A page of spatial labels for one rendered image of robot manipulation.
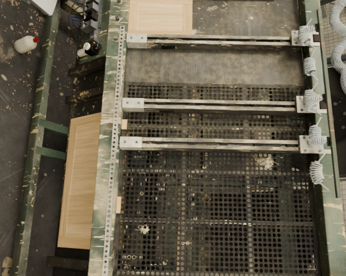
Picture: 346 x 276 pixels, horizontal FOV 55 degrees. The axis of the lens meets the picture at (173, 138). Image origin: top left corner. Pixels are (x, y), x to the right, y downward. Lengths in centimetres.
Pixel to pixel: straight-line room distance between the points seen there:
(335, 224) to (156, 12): 163
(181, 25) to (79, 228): 146
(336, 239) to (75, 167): 166
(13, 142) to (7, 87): 39
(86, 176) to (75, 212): 25
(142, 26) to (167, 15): 18
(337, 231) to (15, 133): 211
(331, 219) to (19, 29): 243
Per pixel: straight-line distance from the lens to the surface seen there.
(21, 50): 270
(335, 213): 196
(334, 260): 195
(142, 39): 211
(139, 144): 185
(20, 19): 286
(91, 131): 236
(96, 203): 186
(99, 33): 224
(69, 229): 237
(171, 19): 225
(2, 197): 249
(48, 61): 264
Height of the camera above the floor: 214
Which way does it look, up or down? 32 degrees down
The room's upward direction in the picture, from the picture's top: 82 degrees clockwise
